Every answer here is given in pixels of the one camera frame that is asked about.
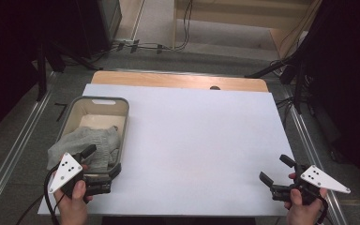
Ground beige bin with grey rim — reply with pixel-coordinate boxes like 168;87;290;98
55;96;130;176

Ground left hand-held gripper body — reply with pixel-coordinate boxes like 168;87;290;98
48;153;112;198

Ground dark cabinet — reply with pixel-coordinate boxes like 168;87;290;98
74;0;123;59

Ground black tripod stand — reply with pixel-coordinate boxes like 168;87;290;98
36;40;104;102

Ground left hand-held gripper cable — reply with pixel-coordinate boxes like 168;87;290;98
42;165;68;225

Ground light wooden furniture frame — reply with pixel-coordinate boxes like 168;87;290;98
172;0;323;60

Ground person's right hand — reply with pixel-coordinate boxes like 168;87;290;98
283;172;329;225

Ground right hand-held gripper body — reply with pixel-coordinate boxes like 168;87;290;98
270;164;352;205

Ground metal floor rail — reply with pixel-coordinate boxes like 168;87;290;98
0;69;59;217
280;83;348;225

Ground grey shorts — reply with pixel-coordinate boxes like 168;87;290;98
46;125;122;173

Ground right hand-held gripper cable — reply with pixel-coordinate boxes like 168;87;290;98
315;193;330;225

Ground hand-held gripper cable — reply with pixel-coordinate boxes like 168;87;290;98
42;165;68;225
315;193;330;225

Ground black floor cable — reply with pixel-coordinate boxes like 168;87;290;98
14;195;44;225

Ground white power strip with plugs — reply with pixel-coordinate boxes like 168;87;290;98
99;37;173;55

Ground black curtain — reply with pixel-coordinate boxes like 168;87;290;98
0;0;83;144
299;0;360;198

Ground black stand with cables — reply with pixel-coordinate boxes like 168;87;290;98
245;52;308;126

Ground person's left hand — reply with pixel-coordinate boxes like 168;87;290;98
53;179;94;225

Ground hanging black cable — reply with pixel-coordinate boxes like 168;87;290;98
172;0;195;52

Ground white sheet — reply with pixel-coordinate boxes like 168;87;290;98
37;83;298;218

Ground wooden table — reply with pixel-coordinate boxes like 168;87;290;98
91;70;270;93

